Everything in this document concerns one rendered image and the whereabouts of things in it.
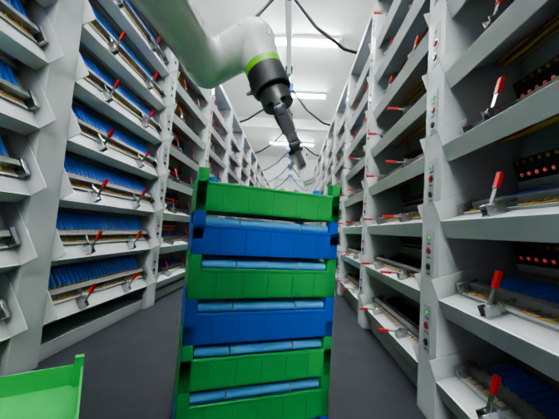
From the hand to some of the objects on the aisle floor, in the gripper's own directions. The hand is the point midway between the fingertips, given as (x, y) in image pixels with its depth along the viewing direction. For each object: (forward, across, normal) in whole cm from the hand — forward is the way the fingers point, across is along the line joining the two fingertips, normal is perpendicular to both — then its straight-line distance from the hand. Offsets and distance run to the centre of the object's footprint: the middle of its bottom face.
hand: (304, 169), depth 64 cm
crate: (+31, +12, -75) cm, 82 cm away
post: (+73, -20, +14) cm, 77 cm away
